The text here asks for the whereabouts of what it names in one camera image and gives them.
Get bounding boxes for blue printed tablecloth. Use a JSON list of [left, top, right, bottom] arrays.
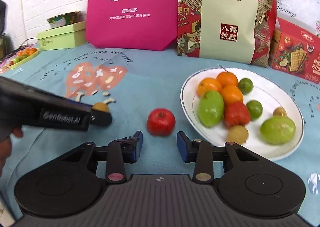
[[0, 42, 320, 220]]

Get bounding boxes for red cracker box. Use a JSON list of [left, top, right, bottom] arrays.
[[267, 17, 320, 83]]

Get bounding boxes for white plate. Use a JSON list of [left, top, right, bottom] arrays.
[[180, 67, 305, 162]]

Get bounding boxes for pile of small citrus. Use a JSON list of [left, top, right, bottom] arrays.
[[11, 47, 38, 64]]

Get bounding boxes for yellow-green tray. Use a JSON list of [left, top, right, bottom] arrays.
[[6, 47, 40, 69]]

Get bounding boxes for red patterned gift bag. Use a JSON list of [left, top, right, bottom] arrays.
[[177, 0, 278, 68]]

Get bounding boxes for orange with stem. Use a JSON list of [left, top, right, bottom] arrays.
[[216, 65, 239, 88]]

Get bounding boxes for small green tomato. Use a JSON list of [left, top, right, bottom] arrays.
[[246, 100, 263, 121], [238, 78, 254, 95]]

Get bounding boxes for person's left hand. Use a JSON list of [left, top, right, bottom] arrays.
[[0, 127, 24, 176]]

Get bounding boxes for brown longan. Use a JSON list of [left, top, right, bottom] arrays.
[[227, 125, 249, 144], [93, 102, 110, 113], [272, 107, 288, 118]]

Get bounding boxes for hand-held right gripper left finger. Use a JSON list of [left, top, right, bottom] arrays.
[[60, 130, 143, 184]]

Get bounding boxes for small green mango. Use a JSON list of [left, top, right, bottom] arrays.
[[260, 116, 296, 145]]

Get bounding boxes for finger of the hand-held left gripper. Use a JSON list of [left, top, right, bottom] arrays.
[[90, 108, 112, 126]]

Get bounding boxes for pink tote bag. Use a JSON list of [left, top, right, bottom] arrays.
[[85, 0, 179, 51]]

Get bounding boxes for light green box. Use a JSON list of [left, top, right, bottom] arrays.
[[37, 21, 87, 51]]

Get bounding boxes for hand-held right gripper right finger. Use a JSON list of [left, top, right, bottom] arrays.
[[176, 131, 260, 183]]

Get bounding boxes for black cable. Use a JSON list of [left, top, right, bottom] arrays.
[[21, 37, 39, 46]]

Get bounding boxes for small red apple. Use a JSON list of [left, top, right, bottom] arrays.
[[224, 102, 251, 128], [147, 108, 176, 136]]

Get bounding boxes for green patterned bowl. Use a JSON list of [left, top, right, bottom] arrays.
[[47, 11, 82, 29]]

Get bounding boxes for large green mango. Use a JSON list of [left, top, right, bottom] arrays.
[[198, 90, 225, 128]]

